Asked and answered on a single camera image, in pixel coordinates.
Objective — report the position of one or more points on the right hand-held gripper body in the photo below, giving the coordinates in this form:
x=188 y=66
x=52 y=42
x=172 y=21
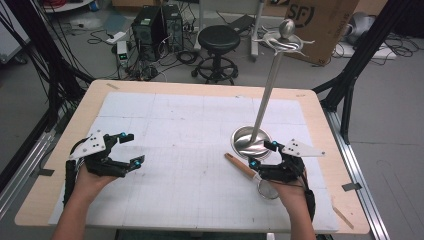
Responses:
x=301 y=149

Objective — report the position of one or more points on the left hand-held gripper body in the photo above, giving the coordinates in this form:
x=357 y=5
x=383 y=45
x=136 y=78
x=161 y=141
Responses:
x=90 y=146

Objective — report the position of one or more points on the silver metal utensil rack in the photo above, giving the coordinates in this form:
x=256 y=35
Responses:
x=266 y=100

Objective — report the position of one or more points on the person's left hand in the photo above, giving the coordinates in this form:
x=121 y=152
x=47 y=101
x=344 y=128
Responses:
x=88 y=185

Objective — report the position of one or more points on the person's right hand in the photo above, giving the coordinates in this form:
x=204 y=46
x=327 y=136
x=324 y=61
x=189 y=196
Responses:
x=293 y=195

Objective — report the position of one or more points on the wooden table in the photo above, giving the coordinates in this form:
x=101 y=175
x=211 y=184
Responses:
x=336 y=160

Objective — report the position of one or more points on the white gridded mat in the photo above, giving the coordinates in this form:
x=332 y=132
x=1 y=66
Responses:
x=186 y=160

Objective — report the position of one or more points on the black tape piece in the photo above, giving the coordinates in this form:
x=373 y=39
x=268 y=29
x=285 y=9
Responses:
x=351 y=186
x=45 y=172

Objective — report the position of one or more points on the thin wooden stick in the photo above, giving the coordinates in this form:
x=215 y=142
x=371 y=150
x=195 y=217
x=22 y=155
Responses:
x=343 y=217

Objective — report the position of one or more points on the white device with green light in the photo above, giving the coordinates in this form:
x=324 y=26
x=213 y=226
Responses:
x=122 y=53

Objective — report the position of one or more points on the white power strip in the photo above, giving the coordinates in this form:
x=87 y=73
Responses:
x=116 y=37

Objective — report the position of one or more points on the black computer tower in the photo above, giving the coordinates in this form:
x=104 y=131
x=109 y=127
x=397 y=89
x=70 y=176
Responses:
x=148 y=31
x=173 y=26

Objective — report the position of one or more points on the black round stool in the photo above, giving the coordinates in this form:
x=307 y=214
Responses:
x=218 y=38

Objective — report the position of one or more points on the brown cardboard box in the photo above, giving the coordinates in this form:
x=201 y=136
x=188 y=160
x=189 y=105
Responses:
x=328 y=30

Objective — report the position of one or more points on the grey round appliance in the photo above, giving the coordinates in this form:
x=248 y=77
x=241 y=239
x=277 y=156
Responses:
x=361 y=25

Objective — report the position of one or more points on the aluminium rail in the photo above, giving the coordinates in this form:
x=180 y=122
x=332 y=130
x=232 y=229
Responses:
x=358 y=173
x=23 y=173

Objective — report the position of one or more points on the black metal frame stand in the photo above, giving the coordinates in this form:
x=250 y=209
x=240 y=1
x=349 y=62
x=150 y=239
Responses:
x=360 y=56
x=40 y=50

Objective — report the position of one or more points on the white metal post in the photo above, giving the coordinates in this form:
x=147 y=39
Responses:
x=257 y=30

